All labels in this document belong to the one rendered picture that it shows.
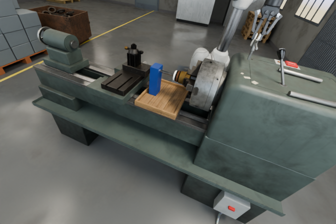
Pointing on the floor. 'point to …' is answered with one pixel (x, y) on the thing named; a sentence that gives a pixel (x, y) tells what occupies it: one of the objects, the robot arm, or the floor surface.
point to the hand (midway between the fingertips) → (255, 40)
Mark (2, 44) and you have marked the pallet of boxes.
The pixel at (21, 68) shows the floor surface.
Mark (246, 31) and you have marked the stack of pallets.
